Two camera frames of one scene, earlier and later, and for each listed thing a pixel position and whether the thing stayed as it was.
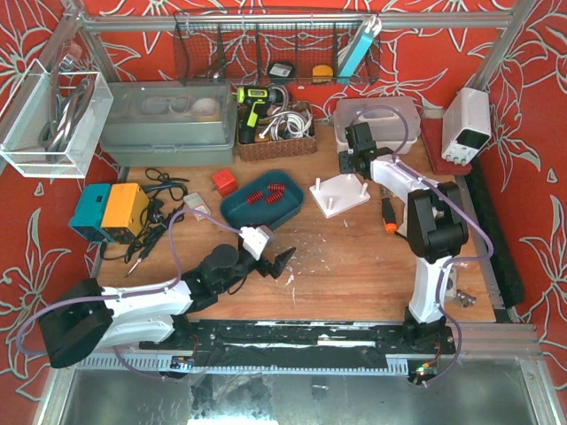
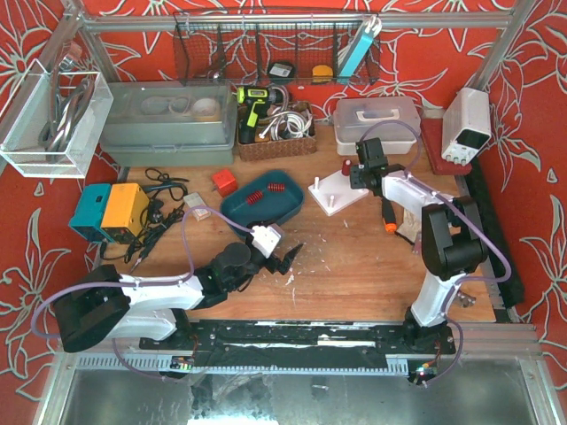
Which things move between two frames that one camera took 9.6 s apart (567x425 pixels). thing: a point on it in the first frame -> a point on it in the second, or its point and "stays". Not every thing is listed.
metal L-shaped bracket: [464, 300] stays
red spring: [252, 197] stays
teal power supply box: [89, 216] stays
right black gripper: [346, 162] -> [359, 175]
